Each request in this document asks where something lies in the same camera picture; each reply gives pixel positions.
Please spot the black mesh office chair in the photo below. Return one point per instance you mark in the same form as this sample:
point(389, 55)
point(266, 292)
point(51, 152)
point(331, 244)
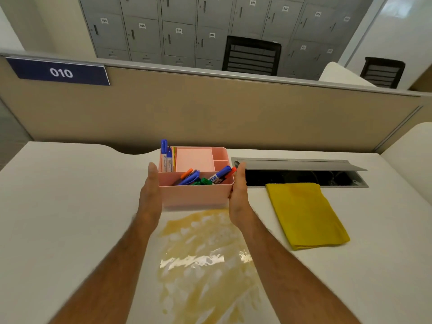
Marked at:
point(251, 57)
point(383, 72)

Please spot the person's left hand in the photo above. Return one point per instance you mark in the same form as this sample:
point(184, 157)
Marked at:
point(150, 199)

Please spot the person's right hand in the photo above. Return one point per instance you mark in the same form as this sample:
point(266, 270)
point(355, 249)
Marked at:
point(240, 199)

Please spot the person's right forearm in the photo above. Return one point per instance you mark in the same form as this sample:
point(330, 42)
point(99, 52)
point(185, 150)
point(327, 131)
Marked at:
point(283, 269)

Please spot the plain blue marker pen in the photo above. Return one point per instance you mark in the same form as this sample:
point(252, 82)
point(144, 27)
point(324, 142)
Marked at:
point(189, 178)

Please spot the blue marker with white label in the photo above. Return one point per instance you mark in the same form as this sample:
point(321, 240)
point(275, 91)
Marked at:
point(221, 173)

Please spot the pink desk organizer box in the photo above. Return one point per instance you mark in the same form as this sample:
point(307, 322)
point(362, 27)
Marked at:
point(195, 195)

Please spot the white desk divider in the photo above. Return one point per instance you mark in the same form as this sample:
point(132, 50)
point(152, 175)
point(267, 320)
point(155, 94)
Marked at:
point(344, 75)
point(410, 148)

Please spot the person's left forearm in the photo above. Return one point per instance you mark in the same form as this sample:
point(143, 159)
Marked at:
point(111, 273)

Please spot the beige desk partition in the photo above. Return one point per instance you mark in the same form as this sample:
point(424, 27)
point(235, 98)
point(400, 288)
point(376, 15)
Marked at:
point(216, 114)

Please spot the person's left thumb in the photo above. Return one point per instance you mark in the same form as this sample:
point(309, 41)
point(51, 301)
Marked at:
point(153, 173)

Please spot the pink sticky note pad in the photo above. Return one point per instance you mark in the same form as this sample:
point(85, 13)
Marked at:
point(194, 159)

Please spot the yellowish liquid spill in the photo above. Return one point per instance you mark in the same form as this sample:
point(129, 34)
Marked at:
point(206, 259)

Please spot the grey metal lockers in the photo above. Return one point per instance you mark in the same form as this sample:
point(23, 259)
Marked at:
point(189, 30)

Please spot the blue number sign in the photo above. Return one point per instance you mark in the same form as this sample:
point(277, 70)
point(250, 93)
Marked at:
point(60, 72)

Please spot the red marker pen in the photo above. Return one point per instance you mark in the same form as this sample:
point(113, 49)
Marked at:
point(229, 174)

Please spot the colourful sticky flags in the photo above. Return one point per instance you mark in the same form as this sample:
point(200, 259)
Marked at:
point(174, 158)

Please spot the green marker pen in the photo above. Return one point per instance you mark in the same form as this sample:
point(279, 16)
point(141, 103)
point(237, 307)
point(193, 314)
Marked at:
point(202, 181)

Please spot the yellow cleaning cloth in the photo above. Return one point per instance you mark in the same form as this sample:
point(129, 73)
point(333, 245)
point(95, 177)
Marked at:
point(305, 214)

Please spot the short blue marker pen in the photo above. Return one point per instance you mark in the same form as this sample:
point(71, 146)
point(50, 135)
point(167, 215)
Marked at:
point(169, 161)

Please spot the orange marker pen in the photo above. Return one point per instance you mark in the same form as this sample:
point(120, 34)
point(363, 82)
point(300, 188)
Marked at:
point(186, 174)

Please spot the person's right thumb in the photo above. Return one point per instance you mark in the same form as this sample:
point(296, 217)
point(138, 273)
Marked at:
point(240, 173)

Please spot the tall blue marker pen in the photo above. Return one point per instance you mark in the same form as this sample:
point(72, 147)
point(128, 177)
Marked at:
point(164, 155)

